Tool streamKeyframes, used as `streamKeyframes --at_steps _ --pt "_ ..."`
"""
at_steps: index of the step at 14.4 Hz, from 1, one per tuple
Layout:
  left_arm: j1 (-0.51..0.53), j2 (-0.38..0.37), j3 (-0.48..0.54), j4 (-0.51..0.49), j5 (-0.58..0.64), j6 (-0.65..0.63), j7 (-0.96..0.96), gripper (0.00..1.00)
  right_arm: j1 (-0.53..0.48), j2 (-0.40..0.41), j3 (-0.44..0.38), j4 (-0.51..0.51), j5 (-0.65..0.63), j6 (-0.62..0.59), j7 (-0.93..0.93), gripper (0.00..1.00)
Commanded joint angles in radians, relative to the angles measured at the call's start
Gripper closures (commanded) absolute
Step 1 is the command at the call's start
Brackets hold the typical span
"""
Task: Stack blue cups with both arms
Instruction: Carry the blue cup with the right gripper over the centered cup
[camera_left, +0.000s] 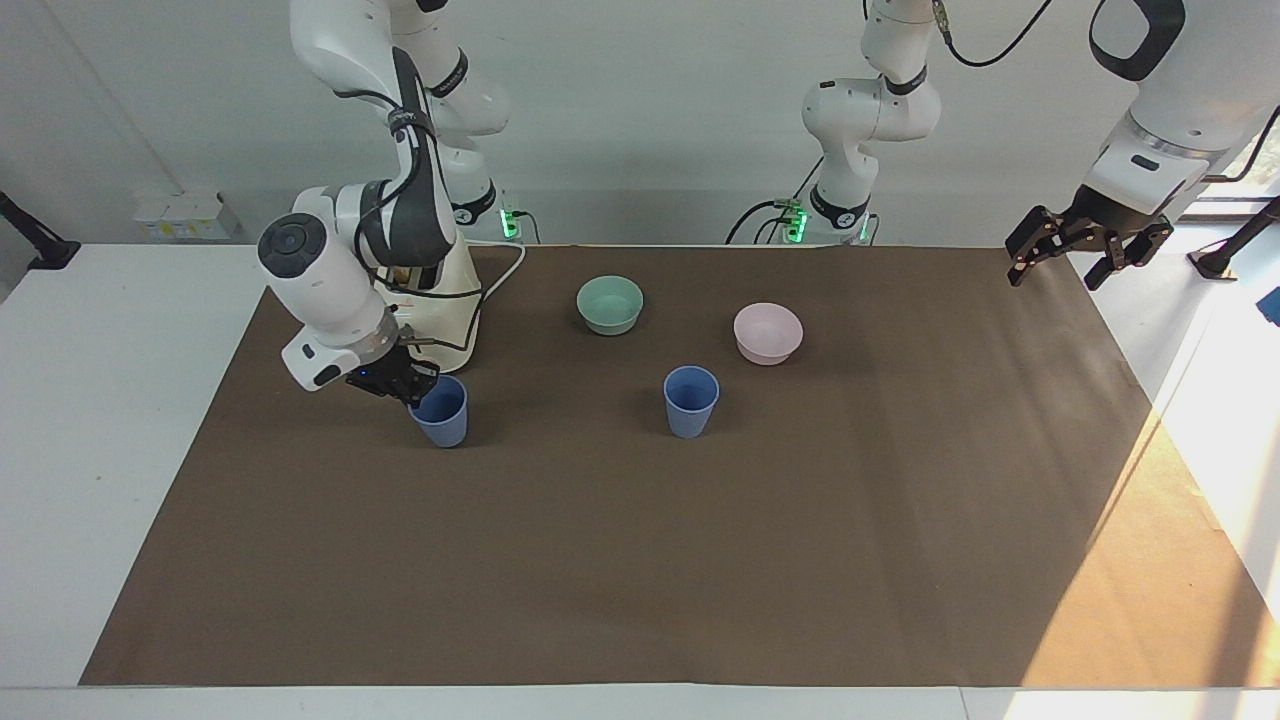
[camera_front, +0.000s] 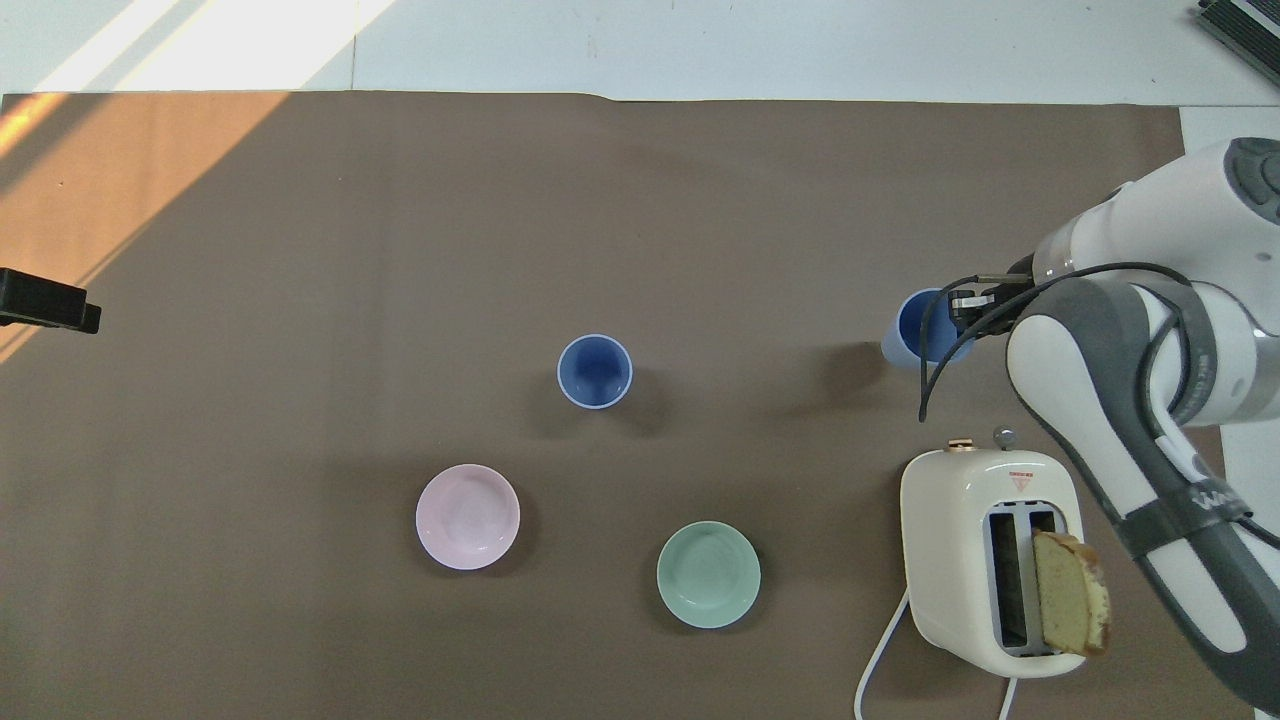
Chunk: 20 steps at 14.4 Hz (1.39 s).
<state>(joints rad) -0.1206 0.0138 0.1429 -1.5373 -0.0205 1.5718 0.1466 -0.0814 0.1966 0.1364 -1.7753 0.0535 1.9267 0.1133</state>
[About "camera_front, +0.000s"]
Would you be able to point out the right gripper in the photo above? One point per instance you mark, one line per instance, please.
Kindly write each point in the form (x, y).
(1020, 272)

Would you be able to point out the blue cup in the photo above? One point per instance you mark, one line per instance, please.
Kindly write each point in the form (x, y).
(595, 372)
(908, 338)

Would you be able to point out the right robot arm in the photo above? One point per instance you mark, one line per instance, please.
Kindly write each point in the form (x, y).
(1100, 400)

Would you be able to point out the cream toaster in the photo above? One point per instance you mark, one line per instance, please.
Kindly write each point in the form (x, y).
(950, 560)

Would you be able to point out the bread slice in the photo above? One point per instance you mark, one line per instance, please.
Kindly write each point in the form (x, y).
(1070, 595)

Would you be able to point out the green bowl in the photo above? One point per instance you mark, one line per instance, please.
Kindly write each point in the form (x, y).
(708, 575)

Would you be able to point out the black stand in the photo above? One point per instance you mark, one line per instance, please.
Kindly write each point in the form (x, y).
(45, 300)

